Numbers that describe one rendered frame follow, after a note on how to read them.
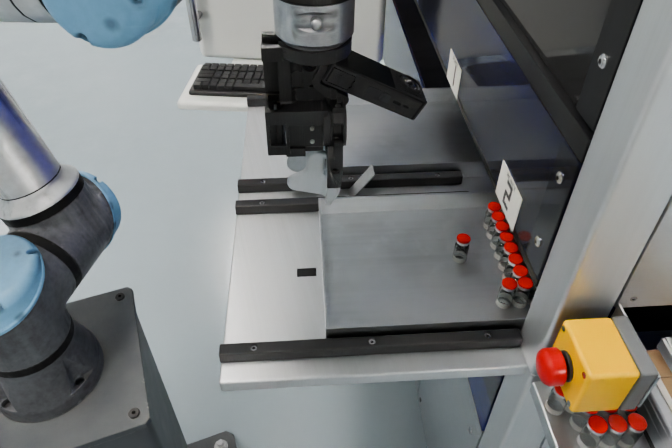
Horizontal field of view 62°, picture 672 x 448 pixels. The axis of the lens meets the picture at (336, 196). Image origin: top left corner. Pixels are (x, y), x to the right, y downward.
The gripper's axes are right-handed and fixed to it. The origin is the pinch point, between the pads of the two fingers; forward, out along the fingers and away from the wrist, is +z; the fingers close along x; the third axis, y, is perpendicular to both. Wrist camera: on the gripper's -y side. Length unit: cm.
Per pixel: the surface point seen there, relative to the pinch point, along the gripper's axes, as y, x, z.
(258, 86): 13, -72, 26
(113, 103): 98, -204, 110
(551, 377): -21.4, 20.2, 8.8
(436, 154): -22.3, -34.4, 20.6
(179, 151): 58, -160, 110
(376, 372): -5.0, 11.0, 21.3
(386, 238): -9.6, -12.7, 20.9
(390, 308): -8.2, 1.1, 21.0
